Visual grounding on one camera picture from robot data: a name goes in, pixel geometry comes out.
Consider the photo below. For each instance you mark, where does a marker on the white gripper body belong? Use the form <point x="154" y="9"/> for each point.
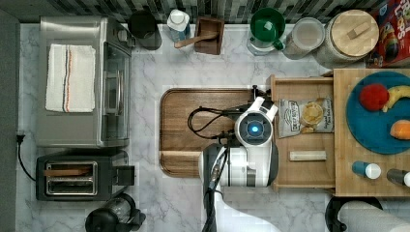
<point x="258" y="107"/>

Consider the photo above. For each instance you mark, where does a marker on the red Froot Loops box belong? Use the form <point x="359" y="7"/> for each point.
<point x="392" y="49"/>

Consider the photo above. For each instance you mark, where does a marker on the clear lidded plastic container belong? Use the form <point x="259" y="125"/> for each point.
<point x="307" y="34"/>

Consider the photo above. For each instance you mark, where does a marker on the blue round plate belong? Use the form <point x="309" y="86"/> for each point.
<point x="372" y="128"/>

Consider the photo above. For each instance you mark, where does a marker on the silver toaster oven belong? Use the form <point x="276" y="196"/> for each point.
<point x="108" y="124"/>

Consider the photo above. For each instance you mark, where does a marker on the paper towel roll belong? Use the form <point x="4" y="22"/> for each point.
<point x="361" y="214"/>

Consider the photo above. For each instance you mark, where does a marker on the white butter stick box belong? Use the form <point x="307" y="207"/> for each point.
<point x="307" y="155"/>

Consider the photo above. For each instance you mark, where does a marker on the yellow plush banana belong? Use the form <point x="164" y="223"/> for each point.
<point x="395" y="94"/>

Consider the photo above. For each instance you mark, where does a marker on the black silver toaster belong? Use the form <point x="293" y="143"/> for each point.
<point x="83" y="175"/>

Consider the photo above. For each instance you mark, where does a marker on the green mug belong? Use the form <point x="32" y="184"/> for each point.
<point x="267" y="26"/>

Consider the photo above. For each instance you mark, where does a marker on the red plush apple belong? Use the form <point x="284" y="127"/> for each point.
<point x="374" y="96"/>

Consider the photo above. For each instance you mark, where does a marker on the black cup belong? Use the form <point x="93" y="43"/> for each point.
<point x="143" y="26"/>

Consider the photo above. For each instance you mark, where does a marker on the wooden drawer cabinet top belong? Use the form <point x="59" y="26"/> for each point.
<point x="348" y="149"/>

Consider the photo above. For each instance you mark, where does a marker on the jar with wooden lid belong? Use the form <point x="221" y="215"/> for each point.
<point x="349" y="37"/>

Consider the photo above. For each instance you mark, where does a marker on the chips bag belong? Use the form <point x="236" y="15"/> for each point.
<point x="305" y="116"/>

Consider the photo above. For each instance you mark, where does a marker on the blue salt shaker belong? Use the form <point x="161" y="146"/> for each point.
<point x="368" y="170"/>

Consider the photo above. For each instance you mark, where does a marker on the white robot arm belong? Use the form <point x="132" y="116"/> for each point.
<point x="249" y="159"/>

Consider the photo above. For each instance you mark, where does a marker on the black pepper shaker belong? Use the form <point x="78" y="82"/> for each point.
<point x="399" y="177"/>

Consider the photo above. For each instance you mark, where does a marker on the wooden spoon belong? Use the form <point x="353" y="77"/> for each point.
<point x="195" y="40"/>

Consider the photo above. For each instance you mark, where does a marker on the white striped towel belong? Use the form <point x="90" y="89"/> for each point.
<point x="70" y="78"/>

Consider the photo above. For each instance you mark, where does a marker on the wooden drawer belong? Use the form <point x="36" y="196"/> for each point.
<point x="318" y="174"/>

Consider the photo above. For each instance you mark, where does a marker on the dark wooden tray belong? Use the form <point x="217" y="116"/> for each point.
<point x="187" y="126"/>

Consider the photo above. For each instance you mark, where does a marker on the blue white-capped bottle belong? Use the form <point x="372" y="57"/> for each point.
<point x="178" y="23"/>

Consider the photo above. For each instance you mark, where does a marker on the brown wooden utensil box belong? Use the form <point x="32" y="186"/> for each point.
<point x="211" y="31"/>

